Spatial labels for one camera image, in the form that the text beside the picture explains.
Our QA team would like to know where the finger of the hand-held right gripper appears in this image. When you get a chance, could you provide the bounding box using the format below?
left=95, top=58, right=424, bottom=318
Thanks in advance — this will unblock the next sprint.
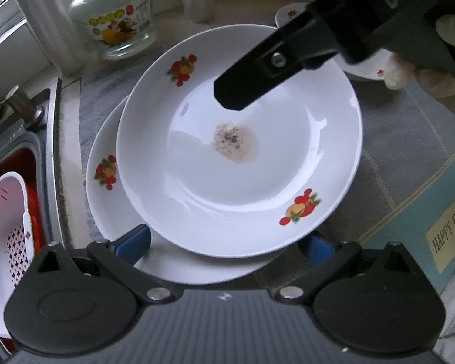
left=213, top=4, right=340, bottom=111

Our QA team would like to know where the white plate with central stain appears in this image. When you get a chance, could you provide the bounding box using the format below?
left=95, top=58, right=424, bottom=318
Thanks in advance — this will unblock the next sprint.
left=116, top=25, right=363, bottom=258

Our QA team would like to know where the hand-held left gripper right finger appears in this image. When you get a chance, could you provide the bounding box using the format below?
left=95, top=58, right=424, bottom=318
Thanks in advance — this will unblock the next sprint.
left=275, top=234, right=427, bottom=308

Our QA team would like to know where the sink drain knob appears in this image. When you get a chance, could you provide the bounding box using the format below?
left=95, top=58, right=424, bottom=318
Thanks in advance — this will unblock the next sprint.
left=5, top=85, right=44, bottom=130

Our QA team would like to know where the white strainer basket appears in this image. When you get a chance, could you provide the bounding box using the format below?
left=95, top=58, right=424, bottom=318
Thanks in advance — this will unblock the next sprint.
left=0, top=172, right=36, bottom=338

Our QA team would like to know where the white plate with fruit print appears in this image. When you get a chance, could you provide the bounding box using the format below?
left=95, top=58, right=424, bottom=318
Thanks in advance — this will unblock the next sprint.
left=86, top=95, right=285, bottom=284
left=275, top=2, right=393, bottom=81

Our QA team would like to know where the person's right hand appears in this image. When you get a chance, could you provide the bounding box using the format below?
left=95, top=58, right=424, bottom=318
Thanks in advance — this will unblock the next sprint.
left=383, top=11, right=455, bottom=119

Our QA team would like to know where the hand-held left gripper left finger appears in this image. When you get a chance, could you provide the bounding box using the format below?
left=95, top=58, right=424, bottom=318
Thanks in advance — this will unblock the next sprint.
left=32, top=224, right=183, bottom=307

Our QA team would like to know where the stainless steel sink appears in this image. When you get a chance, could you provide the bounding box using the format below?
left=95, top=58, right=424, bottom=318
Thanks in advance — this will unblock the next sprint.
left=0, top=78, right=74, bottom=364

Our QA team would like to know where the grey-blue checkered towel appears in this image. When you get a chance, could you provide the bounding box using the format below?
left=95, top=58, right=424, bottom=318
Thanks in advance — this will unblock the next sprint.
left=79, top=19, right=455, bottom=243

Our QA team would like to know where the glass jar with green lid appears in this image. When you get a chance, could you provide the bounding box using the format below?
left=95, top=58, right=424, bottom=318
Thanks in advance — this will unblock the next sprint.
left=68, top=0, right=158, bottom=60

